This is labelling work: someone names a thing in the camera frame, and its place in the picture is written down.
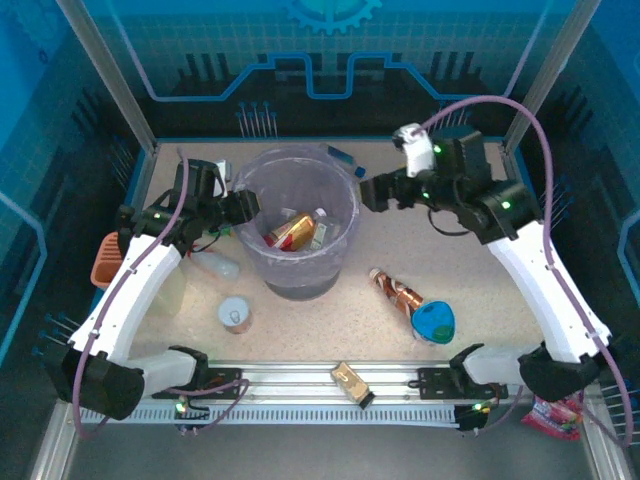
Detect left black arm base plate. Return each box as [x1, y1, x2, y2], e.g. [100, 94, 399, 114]
[152, 367, 245, 401]

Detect brown copper plastic bottle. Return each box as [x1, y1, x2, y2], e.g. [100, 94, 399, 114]
[367, 268, 424, 321]

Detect orange slotted holder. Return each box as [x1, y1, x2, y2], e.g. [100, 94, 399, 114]
[91, 230, 125, 291]

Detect slotted grey cable duct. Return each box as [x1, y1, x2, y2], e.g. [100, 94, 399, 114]
[79, 404, 461, 426]

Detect purple candy bag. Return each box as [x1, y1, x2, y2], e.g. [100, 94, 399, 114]
[519, 394, 584, 441]

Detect tin can with pull tab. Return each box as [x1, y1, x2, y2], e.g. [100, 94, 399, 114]
[217, 296, 254, 335]

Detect clear plastic bottle red cap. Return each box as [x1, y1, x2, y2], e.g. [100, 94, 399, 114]
[192, 251, 241, 282]

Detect gold box with black cap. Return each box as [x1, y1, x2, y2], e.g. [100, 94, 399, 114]
[330, 360, 376, 411]

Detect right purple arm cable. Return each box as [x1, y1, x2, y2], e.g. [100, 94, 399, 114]
[422, 95, 632, 449]

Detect aluminium mounting rail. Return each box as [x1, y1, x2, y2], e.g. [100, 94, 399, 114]
[59, 359, 601, 406]

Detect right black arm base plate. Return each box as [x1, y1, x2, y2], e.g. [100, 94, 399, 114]
[415, 367, 509, 401]

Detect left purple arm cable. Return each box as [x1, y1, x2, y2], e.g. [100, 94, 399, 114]
[71, 158, 250, 440]

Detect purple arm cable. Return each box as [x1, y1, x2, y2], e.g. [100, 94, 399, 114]
[71, 158, 250, 440]
[422, 95, 632, 449]

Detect aluminium frame post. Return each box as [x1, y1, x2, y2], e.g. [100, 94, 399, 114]
[55, 0, 160, 154]
[502, 0, 601, 149]

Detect red gold snack packet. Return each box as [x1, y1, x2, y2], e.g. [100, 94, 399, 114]
[264, 213, 316, 251]

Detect clear bottle blue cap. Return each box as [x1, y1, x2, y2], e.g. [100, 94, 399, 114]
[319, 144, 367, 180]

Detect translucent bin with purple liner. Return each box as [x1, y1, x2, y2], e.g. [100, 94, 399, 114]
[233, 144, 362, 301]

